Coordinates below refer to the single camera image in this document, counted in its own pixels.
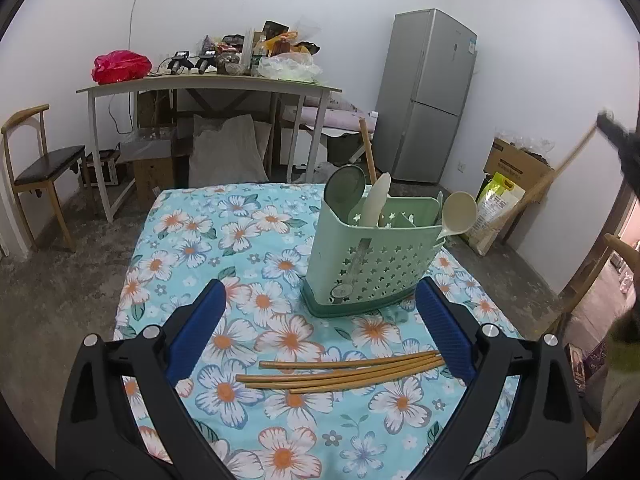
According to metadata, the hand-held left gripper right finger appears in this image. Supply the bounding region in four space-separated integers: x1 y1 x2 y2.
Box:
416 276 586 480

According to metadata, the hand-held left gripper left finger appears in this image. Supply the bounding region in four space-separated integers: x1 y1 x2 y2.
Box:
56 278 228 480

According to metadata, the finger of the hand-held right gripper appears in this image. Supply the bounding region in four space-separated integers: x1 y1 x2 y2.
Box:
596 107 640 186

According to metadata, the green plastic utensil holder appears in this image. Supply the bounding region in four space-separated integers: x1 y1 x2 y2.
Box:
300 195 448 318

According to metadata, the cream plastic ladle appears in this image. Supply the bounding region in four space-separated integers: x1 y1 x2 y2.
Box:
435 191 478 241

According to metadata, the grey round skimmer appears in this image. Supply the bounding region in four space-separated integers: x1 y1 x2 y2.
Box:
322 164 368 223

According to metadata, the floral light blue blanket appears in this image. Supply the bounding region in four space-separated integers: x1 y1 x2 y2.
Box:
112 182 526 480

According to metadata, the yellow and white bag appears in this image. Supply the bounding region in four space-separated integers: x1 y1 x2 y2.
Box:
462 171 526 256

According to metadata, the cream plastic spatula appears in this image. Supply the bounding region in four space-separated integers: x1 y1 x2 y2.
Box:
357 172 392 228

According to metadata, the small cardboard box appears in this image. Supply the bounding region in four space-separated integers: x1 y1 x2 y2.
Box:
132 157 176 201

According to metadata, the blurred green cloth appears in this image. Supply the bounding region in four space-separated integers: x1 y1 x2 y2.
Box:
605 305 640 361

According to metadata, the grey sack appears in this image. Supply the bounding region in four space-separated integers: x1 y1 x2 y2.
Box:
189 114 268 188

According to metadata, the black case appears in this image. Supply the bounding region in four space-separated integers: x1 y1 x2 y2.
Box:
80 149 121 188

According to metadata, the thick wooden stick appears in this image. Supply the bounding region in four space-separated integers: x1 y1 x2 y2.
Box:
357 117 378 186

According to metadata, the silver refrigerator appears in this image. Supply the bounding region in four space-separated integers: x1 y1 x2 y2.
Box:
375 8 478 184

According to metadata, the wooden chair with black seat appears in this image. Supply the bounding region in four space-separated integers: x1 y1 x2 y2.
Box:
0 104 88 253

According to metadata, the pink rolled mat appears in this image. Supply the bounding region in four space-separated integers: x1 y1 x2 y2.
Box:
280 100 378 136

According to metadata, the wooden table with white legs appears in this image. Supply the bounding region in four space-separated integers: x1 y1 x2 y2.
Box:
76 72 343 223

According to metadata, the black tool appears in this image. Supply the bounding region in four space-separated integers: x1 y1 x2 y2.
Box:
192 51 217 76
165 51 193 76

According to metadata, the red plastic bag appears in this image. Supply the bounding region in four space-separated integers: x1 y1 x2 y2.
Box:
91 50 152 85

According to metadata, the white plastic bag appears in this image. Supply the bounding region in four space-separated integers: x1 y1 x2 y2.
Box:
257 52 322 82

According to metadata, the plastic bottle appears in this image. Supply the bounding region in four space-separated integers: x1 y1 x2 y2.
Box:
250 35 268 77

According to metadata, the white wall cable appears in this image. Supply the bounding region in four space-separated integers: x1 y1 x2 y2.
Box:
127 0 151 53

